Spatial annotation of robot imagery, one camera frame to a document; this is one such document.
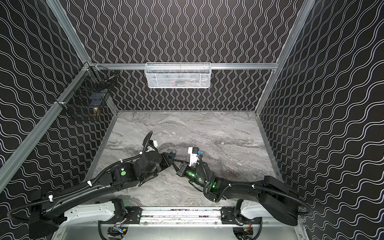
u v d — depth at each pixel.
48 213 0.40
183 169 0.64
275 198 0.43
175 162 0.71
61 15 0.72
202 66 0.92
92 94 0.99
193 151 0.69
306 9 0.70
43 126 0.62
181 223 0.73
